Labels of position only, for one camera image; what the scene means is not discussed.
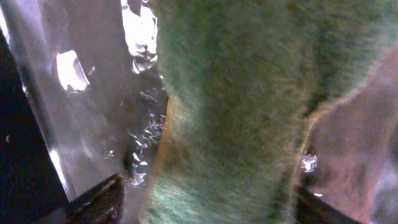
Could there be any green yellow sponge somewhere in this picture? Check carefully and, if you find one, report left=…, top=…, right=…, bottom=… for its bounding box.
left=139, top=1, right=397, bottom=223

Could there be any black plastic tray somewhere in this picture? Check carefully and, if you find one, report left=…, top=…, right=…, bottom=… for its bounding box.
left=0, top=0, right=398, bottom=224

